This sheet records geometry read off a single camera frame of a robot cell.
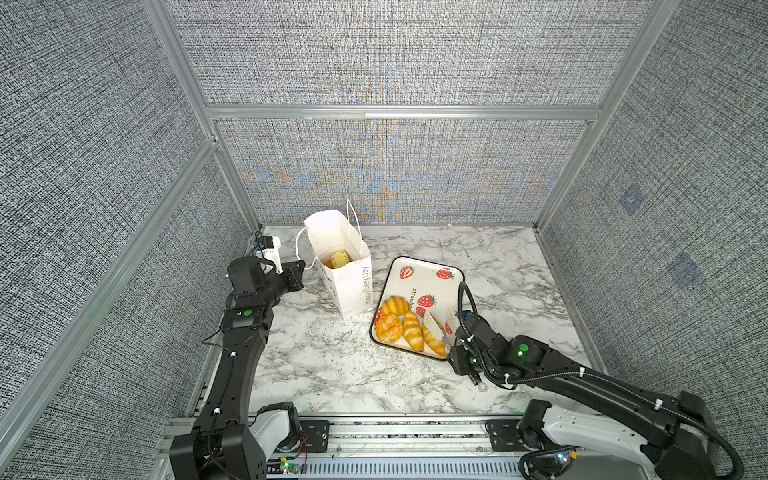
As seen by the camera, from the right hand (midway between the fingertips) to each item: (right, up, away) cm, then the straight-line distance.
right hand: (453, 356), depth 79 cm
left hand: (-39, +25, 0) cm, 47 cm away
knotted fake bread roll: (-17, +5, +9) cm, 20 cm away
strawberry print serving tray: (-4, +16, +22) cm, 28 cm away
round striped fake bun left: (-14, +11, +13) cm, 23 cm away
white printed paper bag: (-28, +18, +3) cm, 33 cm away
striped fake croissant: (-10, +4, +9) cm, 14 cm away
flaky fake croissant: (-34, +25, +20) cm, 47 cm away
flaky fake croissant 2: (-4, +2, +7) cm, 8 cm away
